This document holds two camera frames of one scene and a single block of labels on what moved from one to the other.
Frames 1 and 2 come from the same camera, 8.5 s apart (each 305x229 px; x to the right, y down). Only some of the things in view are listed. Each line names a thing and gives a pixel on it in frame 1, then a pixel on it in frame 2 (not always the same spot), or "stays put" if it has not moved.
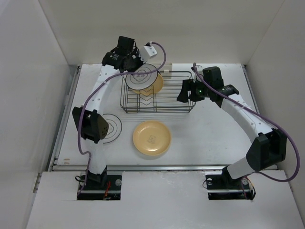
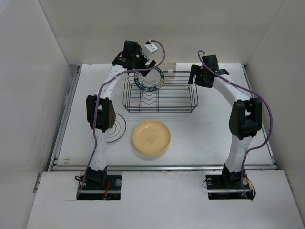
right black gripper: (188, 85) → (194, 70)
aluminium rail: (141, 168) stays put
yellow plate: (152, 138) stays put
